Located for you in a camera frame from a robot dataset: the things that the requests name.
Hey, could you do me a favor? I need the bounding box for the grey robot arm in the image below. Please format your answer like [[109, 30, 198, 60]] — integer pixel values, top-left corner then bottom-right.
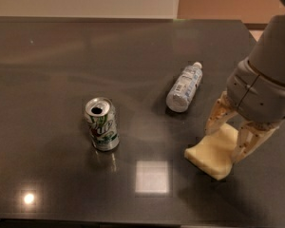
[[205, 0, 285, 163]]

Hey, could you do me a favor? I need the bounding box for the green and white soda can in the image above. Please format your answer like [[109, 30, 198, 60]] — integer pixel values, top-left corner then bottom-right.
[[85, 97, 120, 151]]

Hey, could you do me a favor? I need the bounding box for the yellow sponge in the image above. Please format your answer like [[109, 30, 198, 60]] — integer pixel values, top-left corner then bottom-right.
[[184, 123, 238, 181]]

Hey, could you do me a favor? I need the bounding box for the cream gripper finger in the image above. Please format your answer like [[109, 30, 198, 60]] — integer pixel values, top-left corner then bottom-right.
[[231, 121, 280, 164], [205, 91, 237, 135]]

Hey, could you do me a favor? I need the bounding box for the clear plastic water bottle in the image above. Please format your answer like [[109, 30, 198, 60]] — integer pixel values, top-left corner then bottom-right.
[[166, 62, 202, 113]]

